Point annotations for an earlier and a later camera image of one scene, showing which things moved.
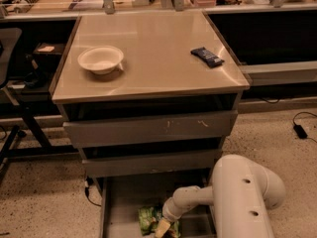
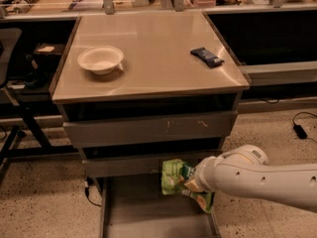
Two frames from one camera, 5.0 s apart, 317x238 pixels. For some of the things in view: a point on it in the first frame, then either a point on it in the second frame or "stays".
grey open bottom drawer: [121, 200] stays
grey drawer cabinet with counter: [150, 99] stays
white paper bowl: [102, 59] stays
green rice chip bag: [148, 217] -> [174, 173]
